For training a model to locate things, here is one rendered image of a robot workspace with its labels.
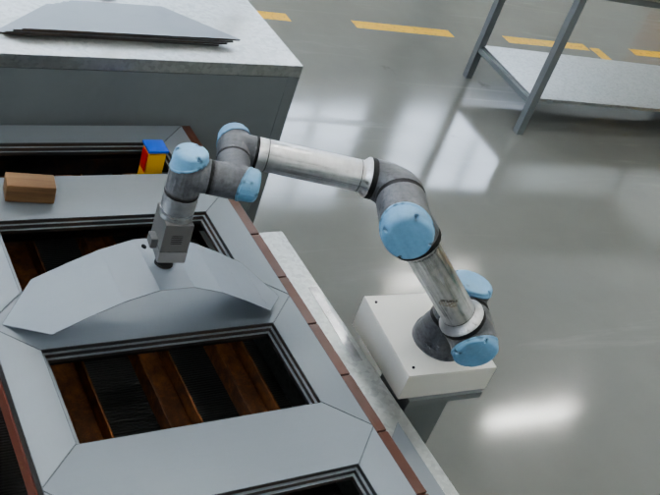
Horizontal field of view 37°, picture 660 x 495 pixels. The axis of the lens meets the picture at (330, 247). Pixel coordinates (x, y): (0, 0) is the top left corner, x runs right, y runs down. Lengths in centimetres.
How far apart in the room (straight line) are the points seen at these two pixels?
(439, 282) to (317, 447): 47
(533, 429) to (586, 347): 68
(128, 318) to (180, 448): 39
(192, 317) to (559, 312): 245
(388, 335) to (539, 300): 196
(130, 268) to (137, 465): 46
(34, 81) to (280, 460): 132
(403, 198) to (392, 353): 56
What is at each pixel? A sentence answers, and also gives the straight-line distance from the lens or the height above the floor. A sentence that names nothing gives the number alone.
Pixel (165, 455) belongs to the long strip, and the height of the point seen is 85.
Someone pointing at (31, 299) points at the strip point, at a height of 88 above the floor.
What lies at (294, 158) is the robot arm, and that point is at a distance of 219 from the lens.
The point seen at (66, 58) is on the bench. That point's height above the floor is 104.
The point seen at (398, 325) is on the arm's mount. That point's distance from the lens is 264.
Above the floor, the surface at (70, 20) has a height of 107.
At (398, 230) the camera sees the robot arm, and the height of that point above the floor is 124.
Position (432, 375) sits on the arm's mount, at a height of 76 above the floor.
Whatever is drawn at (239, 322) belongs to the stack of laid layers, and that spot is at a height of 85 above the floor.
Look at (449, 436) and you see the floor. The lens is 359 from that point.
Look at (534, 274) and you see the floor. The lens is 464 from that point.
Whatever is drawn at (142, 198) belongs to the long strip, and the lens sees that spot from 266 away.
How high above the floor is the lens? 235
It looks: 34 degrees down
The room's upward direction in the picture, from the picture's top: 21 degrees clockwise
